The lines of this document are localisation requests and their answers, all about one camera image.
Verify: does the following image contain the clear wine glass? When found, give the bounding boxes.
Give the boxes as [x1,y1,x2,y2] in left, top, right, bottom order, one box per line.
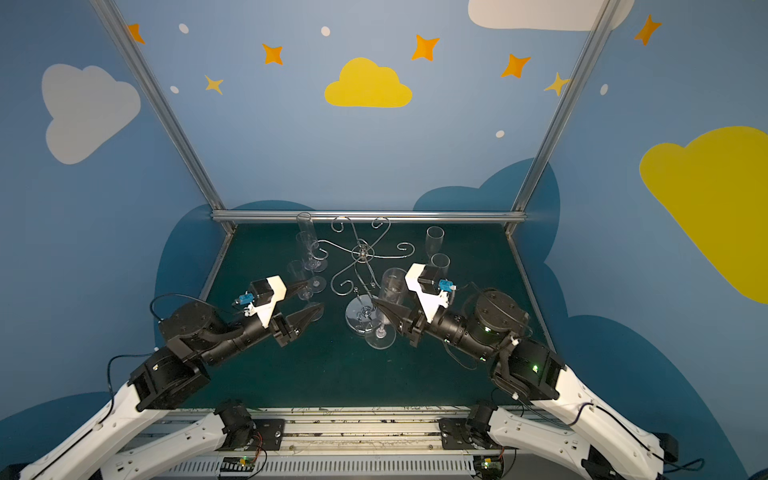
[287,260,324,322]
[365,267,406,350]
[430,252,451,279]
[296,212,328,273]
[425,226,445,260]
[296,231,327,294]

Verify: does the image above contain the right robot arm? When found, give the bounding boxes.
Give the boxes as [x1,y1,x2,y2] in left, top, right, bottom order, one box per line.
[374,289,679,479]

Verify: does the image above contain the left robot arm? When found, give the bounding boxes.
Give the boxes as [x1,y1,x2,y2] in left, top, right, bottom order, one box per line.
[1,276,324,479]

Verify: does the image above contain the chrome wine glass rack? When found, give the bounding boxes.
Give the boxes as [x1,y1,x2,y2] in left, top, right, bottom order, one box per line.
[312,215,416,336]

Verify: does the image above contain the green circuit board left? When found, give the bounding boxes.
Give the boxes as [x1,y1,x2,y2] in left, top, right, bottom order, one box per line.
[219,456,257,476]

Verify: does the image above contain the green circuit board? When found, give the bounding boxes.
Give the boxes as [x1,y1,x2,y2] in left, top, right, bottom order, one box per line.
[219,456,257,476]
[473,457,504,480]

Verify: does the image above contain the green circuit board right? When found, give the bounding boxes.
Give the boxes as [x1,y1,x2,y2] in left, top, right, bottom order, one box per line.
[473,457,504,480]

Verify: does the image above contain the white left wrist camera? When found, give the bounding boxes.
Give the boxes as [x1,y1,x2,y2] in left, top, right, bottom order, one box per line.
[233,276,287,328]

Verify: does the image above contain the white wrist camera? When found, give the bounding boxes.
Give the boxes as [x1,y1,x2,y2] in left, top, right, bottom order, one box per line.
[233,276,287,328]
[405,263,458,323]

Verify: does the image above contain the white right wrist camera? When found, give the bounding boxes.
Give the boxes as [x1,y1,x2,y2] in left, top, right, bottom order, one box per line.
[405,263,458,323]

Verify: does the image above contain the aluminium back frame rail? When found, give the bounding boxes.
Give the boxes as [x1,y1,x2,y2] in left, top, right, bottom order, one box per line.
[211,209,527,224]

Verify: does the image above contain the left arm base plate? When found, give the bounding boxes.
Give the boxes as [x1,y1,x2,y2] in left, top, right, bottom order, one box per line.
[235,418,286,452]

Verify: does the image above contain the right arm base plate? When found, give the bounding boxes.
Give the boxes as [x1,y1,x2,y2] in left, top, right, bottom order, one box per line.
[438,417,487,450]

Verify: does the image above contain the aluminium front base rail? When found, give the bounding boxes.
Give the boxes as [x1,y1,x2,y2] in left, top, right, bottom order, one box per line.
[107,404,601,480]

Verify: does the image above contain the aluminium left frame post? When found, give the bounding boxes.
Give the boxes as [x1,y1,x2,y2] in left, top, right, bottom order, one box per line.
[90,0,225,213]

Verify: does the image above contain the aluminium frame post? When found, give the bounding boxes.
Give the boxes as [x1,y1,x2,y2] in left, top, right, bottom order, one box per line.
[90,0,225,213]
[505,0,622,240]

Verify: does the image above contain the aluminium right frame post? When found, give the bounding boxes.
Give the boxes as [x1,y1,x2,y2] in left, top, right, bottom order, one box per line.
[505,0,622,240]

